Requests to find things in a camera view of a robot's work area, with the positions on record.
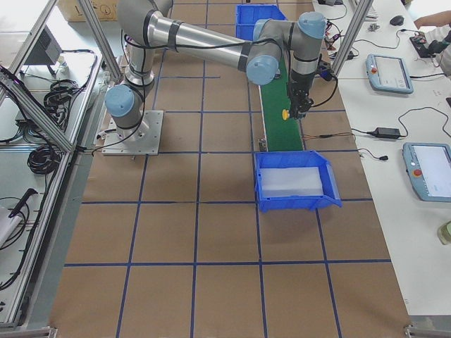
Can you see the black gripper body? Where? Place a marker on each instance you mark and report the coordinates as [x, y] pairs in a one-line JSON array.
[[300, 83]]

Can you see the black computer mouse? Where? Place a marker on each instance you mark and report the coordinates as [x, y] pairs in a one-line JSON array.
[[397, 20]]

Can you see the grey electrical box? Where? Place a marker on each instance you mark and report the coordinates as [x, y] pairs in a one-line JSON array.
[[46, 50]]

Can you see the green conveyor belt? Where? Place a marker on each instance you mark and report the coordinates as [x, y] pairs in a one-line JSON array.
[[280, 135]]

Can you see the teach pendant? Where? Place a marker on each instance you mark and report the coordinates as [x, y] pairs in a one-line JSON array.
[[388, 74], [428, 169]]

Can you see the white foam pad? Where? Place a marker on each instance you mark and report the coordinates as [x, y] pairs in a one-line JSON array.
[[283, 182]]

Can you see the far teach pendant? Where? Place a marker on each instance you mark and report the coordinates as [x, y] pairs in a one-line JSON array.
[[388, 74]]

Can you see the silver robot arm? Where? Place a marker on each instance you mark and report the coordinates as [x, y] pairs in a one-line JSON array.
[[147, 25]]

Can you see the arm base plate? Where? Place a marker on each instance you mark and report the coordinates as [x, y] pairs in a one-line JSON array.
[[136, 141]]

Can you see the black power adapter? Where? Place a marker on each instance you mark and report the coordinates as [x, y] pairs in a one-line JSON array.
[[385, 133]]

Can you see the near blue plastic bin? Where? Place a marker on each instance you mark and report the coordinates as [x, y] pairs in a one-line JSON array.
[[297, 159]]

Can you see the near teach pendant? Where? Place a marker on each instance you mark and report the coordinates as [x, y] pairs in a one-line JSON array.
[[428, 169]]

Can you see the yellow push button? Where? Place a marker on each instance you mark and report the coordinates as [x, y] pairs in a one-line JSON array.
[[285, 114]]

